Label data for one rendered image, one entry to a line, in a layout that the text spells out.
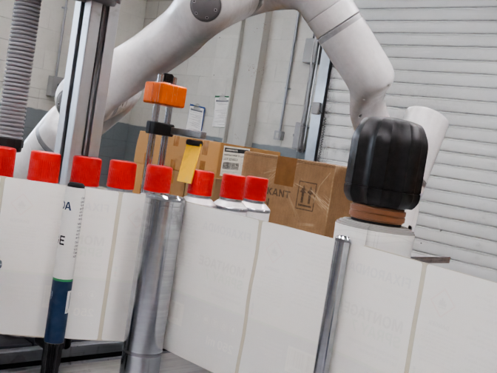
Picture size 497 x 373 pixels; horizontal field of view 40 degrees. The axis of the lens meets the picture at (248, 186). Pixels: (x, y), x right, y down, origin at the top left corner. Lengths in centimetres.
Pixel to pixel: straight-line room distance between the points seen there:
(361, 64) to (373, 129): 53
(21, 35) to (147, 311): 39
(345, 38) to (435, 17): 448
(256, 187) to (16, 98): 35
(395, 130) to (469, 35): 485
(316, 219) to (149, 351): 79
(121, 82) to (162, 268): 84
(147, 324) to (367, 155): 28
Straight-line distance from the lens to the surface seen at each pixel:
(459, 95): 548
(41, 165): 78
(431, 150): 128
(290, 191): 143
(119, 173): 84
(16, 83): 87
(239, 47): 685
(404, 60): 574
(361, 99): 128
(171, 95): 96
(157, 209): 64
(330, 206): 138
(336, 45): 125
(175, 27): 135
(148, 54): 140
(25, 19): 88
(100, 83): 97
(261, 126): 660
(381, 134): 71
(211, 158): 475
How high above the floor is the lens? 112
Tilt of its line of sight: 3 degrees down
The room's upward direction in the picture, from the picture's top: 9 degrees clockwise
